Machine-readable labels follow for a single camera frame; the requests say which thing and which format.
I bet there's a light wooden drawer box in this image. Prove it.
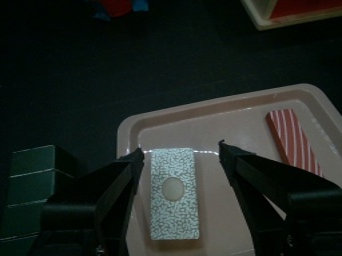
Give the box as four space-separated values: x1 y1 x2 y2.
241 0 342 32

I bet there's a grey speckled block with hole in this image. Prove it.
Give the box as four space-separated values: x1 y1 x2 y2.
148 147 201 241

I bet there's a red white striped block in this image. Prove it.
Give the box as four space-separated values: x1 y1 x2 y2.
265 108 325 178

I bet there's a pink plastic tray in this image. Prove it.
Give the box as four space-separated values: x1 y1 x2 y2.
116 83 342 256

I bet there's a dark green segmented block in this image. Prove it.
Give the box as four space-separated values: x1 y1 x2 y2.
0 144 83 256

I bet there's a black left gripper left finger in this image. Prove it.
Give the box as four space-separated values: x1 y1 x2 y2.
26 147 147 256

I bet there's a red and blue toy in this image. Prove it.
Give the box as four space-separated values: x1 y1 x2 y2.
91 0 151 22

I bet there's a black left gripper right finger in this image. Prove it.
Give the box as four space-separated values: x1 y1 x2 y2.
217 139 342 256

